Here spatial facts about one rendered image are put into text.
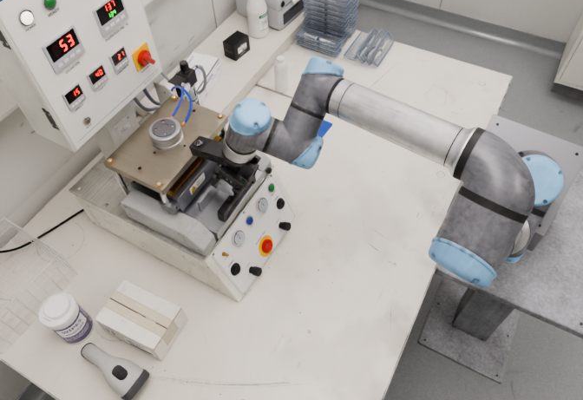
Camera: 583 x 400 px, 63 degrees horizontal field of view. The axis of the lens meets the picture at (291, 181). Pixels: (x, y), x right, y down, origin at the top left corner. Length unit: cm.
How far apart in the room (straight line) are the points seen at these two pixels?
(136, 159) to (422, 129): 68
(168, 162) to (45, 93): 30
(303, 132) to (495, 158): 36
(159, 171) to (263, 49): 95
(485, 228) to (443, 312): 140
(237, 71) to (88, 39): 84
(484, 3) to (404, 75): 162
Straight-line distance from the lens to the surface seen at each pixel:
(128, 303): 131
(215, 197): 125
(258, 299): 134
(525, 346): 227
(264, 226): 134
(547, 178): 123
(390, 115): 87
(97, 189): 142
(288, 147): 94
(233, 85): 181
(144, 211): 123
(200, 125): 123
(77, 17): 110
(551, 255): 156
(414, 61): 201
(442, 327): 217
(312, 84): 93
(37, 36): 105
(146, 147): 121
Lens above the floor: 197
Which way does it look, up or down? 53 degrees down
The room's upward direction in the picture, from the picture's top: 2 degrees counter-clockwise
